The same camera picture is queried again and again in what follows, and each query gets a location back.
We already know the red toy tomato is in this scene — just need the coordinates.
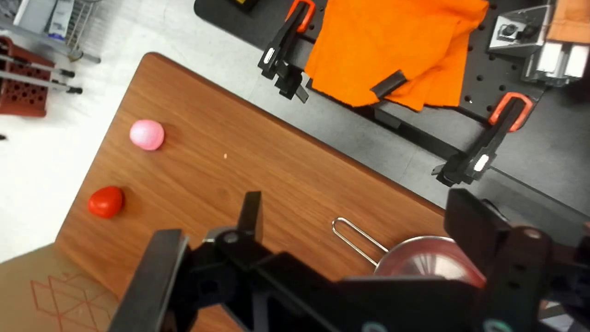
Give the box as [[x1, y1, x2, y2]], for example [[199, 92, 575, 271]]
[[87, 184, 127, 221]]

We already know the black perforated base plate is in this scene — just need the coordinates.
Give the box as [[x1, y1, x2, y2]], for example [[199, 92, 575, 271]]
[[192, 0, 555, 125]]

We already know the silver metal pan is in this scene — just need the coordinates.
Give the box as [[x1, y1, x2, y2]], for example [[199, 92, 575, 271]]
[[330, 214, 491, 291]]

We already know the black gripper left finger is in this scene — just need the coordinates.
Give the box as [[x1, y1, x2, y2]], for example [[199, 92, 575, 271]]
[[109, 227, 210, 332]]

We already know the metal wire shelf rack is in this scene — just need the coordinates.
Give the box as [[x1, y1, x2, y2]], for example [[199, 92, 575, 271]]
[[9, 0, 103, 64]]

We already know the black clamp orange handle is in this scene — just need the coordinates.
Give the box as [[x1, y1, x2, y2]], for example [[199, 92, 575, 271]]
[[256, 0, 319, 103], [432, 90, 535, 188]]

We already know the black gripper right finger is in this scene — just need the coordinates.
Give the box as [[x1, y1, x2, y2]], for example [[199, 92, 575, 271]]
[[444, 186, 559, 332]]

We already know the pink toy ball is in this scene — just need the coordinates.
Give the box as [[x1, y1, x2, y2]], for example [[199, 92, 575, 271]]
[[127, 118, 168, 153]]

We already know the brown cardboard panel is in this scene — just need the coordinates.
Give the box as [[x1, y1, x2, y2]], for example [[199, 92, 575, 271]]
[[0, 241, 122, 332]]

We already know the red perforated crate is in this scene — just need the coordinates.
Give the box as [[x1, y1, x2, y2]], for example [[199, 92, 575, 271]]
[[0, 35, 85, 118]]

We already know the bright orange folded cloth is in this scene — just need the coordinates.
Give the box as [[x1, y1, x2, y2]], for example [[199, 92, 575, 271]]
[[304, 0, 492, 114]]

